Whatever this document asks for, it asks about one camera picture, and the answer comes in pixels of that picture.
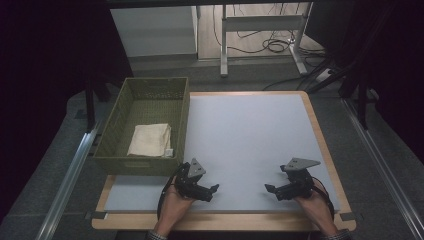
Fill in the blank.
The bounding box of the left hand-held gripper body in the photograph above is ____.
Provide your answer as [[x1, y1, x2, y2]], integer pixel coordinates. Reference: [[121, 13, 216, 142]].
[[174, 157, 210, 201]]

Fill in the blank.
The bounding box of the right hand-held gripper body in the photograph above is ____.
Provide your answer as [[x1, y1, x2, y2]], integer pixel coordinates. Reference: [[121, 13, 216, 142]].
[[279, 157, 322, 199]]

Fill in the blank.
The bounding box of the cream cloth with egg print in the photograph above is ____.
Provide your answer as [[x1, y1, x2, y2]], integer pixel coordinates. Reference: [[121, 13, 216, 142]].
[[126, 122, 175, 159]]

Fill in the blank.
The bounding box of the green woven basket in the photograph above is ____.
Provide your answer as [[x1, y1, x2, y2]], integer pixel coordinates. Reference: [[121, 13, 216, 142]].
[[92, 76, 191, 177]]

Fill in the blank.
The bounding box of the person's left hand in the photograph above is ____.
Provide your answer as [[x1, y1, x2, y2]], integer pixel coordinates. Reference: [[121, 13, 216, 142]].
[[153, 184, 195, 236]]

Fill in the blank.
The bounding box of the person's right hand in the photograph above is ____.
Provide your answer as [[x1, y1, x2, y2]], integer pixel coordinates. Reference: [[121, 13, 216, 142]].
[[295, 191, 340, 236]]

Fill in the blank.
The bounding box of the white table mat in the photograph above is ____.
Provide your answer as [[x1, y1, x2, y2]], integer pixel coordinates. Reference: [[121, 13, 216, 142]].
[[103, 94, 341, 214]]

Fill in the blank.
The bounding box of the black stand leg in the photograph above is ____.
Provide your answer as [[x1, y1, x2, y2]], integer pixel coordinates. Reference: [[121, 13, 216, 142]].
[[84, 78, 98, 133], [357, 74, 370, 131]]

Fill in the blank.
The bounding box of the white power strip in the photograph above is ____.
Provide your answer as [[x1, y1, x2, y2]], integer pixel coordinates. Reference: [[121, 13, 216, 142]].
[[314, 68, 335, 83]]

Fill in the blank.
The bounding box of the dark curtain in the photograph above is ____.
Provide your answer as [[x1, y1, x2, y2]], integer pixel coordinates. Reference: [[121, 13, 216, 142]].
[[0, 0, 134, 225], [304, 0, 424, 165]]

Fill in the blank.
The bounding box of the white cabinet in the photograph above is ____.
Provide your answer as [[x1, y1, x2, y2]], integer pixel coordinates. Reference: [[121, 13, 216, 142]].
[[109, 5, 198, 58]]

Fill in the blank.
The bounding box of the red and black gripper cable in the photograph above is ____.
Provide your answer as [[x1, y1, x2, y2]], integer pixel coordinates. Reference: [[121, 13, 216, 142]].
[[311, 177, 336, 221]]

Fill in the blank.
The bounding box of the silver metal rail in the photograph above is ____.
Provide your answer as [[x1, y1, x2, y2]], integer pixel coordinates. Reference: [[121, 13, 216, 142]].
[[341, 98, 424, 240], [34, 121, 101, 240]]

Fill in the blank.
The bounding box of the black floor cable bundle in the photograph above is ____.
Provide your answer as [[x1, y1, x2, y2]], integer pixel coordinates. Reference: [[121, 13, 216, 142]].
[[212, 3, 328, 58]]

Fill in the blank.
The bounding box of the white metal desk frame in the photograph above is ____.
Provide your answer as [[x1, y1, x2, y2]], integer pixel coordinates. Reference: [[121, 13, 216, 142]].
[[219, 3, 310, 78]]

